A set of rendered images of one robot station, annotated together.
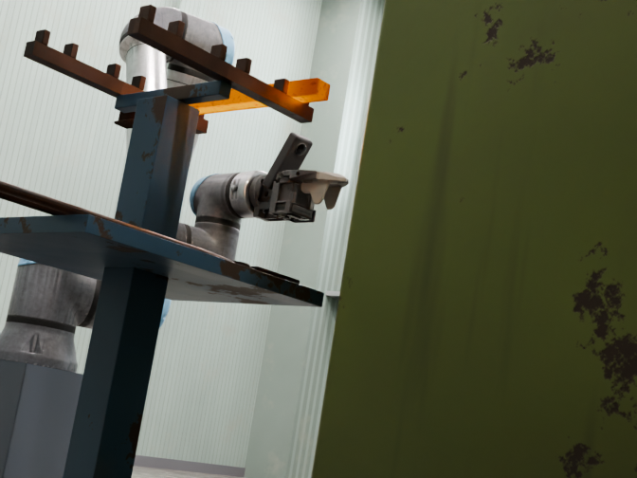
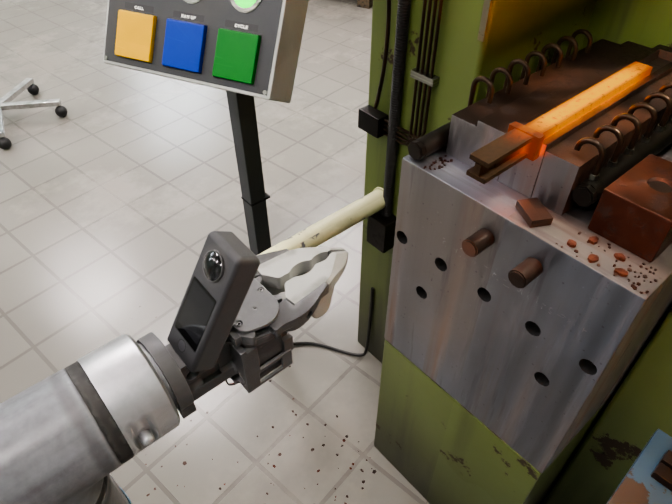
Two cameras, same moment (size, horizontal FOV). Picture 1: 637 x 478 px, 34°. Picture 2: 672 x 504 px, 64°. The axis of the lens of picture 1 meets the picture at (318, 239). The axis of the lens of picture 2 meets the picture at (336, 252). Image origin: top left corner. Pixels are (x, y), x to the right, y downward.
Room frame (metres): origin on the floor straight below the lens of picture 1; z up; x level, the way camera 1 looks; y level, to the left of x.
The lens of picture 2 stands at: (1.78, 0.36, 1.37)
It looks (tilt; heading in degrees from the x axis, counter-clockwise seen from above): 43 degrees down; 275
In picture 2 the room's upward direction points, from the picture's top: straight up
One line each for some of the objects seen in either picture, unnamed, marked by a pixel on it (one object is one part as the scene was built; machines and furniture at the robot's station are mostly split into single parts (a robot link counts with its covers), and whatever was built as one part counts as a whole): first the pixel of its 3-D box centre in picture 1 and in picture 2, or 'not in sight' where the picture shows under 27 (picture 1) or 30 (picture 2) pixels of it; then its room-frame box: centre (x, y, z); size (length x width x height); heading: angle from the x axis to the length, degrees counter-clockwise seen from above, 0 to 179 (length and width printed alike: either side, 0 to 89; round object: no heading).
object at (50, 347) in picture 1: (37, 343); not in sight; (2.32, 0.57, 0.65); 0.19 x 0.19 x 0.10
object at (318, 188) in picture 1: (320, 189); (320, 293); (1.82, 0.01, 0.98); 0.09 x 0.03 x 0.06; 46
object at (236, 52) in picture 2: not in sight; (237, 56); (2.01, -0.46, 1.01); 0.07 x 0.05 x 0.07; 161
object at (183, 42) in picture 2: not in sight; (185, 46); (2.10, -0.49, 1.01); 0.07 x 0.05 x 0.07; 161
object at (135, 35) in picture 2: not in sight; (136, 36); (2.20, -0.52, 1.01); 0.07 x 0.05 x 0.07; 161
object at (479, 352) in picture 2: not in sight; (570, 247); (1.41, -0.40, 0.69); 0.56 x 0.38 x 0.45; 46
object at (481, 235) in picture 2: not in sight; (477, 242); (1.63, -0.20, 0.87); 0.04 x 0.03 x 0.03; 46
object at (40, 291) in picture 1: (53, 284); not in sight; (2.32, 0.57, 0.79); 0.17 x 0.15 x 0.18; 121
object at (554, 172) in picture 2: not in sight; (587, 107); (1.45, -0.43, 0.96); 0.42 x 0.20 x 0.09; 46
